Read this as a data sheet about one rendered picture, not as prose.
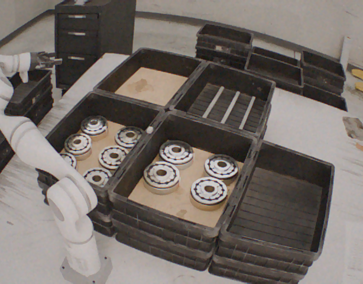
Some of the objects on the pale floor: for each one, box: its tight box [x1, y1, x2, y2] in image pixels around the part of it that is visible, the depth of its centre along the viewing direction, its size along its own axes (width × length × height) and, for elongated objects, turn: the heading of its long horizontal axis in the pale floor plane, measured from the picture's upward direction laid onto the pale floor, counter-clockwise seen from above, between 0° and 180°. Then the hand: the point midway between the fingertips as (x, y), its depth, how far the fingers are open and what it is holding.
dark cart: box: [54, 0, 137, 97], centre depth 279 cm, size 60×45×90 cm
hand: (57, 57), depth 132 cm, fingers open, 9 cm apart
